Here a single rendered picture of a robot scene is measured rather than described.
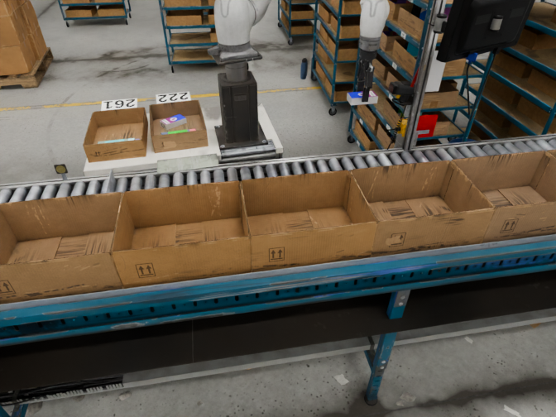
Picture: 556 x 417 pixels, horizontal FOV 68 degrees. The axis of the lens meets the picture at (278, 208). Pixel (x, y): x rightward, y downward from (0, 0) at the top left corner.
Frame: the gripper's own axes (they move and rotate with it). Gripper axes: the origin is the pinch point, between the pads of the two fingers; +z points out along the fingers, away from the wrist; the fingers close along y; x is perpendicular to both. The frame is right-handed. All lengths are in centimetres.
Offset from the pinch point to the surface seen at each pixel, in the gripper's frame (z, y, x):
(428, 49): -19.9, 4.1, 26.2
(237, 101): 8, -17, -58
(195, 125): 31, -41, -82
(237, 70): -6, -22, -57
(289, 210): 17, 60, -47
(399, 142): 29.4, 0.0, 23.9
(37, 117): 106, -234, -243
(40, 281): 10, 89, -125
